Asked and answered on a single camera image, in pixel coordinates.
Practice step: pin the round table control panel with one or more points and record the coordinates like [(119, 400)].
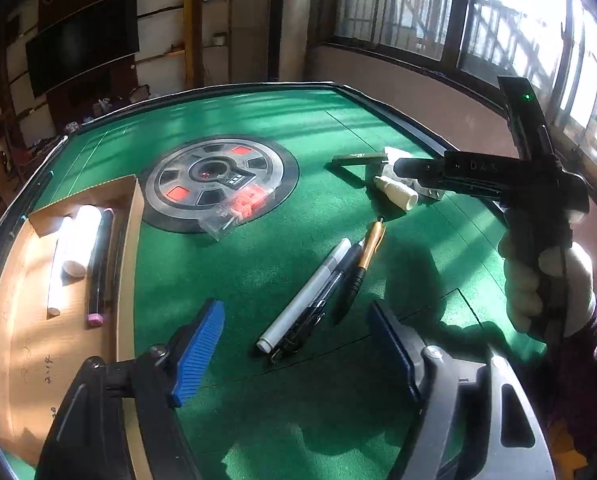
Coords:
[(178, 175)]

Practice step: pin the black pen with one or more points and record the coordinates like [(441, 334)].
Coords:
[(347, 264)]

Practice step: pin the clear plastic case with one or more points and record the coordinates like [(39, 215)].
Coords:
[(238, 207)]

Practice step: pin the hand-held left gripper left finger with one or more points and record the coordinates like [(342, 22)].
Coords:
[(198, 350)]

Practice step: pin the cardboard box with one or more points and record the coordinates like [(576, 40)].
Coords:
[(23, 335)]

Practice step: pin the long white pen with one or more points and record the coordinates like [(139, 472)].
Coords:
[(58, 270)]

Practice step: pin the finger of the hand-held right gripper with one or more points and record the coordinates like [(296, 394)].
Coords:
[(418, 169)]

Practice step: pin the gold pen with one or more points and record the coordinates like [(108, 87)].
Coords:
[(371, 247)]

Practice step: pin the olive green pen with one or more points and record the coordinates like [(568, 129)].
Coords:
[(358, 157)]

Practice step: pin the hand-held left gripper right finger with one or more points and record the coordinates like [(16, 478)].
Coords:
[(393, 350)]

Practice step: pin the small white bottle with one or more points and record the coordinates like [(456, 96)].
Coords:
[(396, 195)]

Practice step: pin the standing air conditioner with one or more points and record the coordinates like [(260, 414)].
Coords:
[(293, 20)]

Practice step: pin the barred window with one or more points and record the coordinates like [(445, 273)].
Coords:
[(503, 15)]

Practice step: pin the person's right hand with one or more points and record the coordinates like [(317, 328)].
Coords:
[(521, 290)]

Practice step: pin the black marker with teal cap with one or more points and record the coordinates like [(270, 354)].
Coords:
[(21, 221), (48, 177)]

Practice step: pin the wall television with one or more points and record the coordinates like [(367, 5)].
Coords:
[(83, 42)]

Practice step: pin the silver marker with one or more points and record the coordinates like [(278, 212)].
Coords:
[(303, 300)]

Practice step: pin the black marker with pink cap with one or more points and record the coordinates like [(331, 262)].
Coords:
[(98, 270)]

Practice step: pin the white plastic tube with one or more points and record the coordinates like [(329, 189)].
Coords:
[(83, 240)]

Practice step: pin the green felt mahjong table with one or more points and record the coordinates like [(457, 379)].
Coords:
[(288, 125)]

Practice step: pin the dark handbag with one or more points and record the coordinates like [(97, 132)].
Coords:
[(139, 95)]

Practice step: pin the thin dark pen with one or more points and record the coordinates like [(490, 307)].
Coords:
[(114, 270)]

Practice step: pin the wooden wall shelf unit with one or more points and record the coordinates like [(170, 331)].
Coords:
[(193, 35)]

